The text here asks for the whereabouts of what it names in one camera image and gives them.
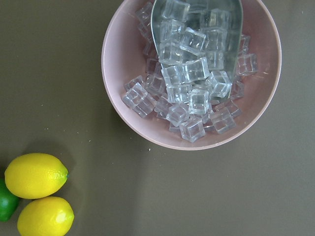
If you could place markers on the pink bowl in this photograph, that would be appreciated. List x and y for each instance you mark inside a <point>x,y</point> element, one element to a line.
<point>122,59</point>

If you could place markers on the steel ice scoop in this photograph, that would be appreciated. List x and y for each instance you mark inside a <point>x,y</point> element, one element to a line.
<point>197,41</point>

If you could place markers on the upper whole yellow lemon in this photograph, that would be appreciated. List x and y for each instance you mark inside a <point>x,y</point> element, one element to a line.
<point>35,175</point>

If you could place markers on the whole yellow lemon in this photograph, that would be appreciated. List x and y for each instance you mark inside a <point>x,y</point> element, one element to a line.
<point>49,216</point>
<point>35,175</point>

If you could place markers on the lower whole yellow lemon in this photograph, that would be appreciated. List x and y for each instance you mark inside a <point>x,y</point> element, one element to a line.
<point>49,216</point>

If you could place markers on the green lime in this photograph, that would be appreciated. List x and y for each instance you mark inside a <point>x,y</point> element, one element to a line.
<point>8,202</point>

